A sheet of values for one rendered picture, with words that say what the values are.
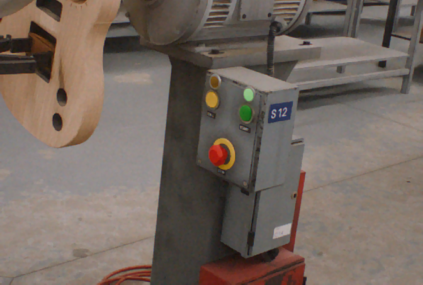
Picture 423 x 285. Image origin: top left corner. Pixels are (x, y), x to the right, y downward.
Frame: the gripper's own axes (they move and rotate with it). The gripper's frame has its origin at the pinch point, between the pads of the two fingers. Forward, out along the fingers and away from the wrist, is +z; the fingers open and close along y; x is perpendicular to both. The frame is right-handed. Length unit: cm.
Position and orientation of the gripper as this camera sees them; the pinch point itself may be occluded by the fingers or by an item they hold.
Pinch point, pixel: (38, 51)
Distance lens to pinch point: 165.6
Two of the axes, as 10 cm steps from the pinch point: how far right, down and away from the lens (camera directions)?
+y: 6.5, 4.6, -6.0
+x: 2.4, -8.8, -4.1
